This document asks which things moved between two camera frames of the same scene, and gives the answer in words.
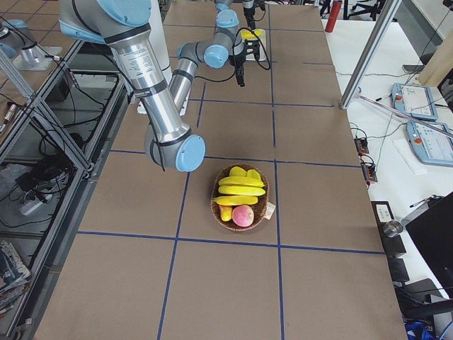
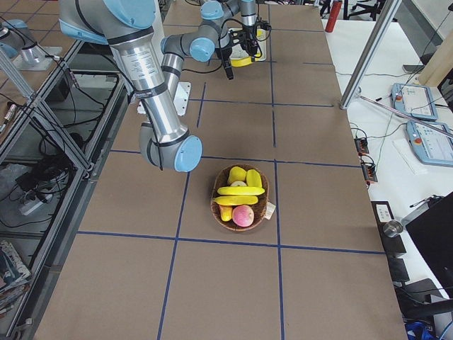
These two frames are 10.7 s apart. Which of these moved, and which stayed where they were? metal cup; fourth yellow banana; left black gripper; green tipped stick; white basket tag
Moved: left black gripper
Stayed: white basket tag; metal cup; fourth yellow banana; green tipped stick
